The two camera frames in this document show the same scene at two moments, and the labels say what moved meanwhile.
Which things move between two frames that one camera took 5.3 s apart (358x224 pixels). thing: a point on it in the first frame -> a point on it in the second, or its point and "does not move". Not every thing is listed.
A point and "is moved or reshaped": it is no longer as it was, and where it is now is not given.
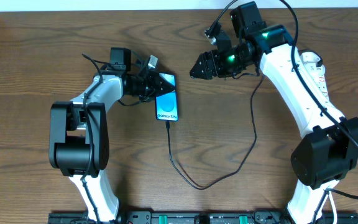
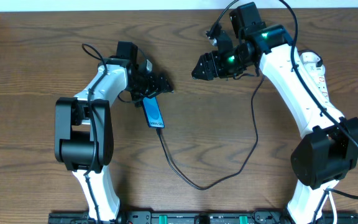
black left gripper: (151, 86) does not move
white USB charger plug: (308, 56) does not move
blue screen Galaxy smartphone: (166, 104) -> (153, 112)
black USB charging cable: (167, 128) is moved or reshaped
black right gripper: (213, 63) does not move
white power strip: (317, 75) does not move
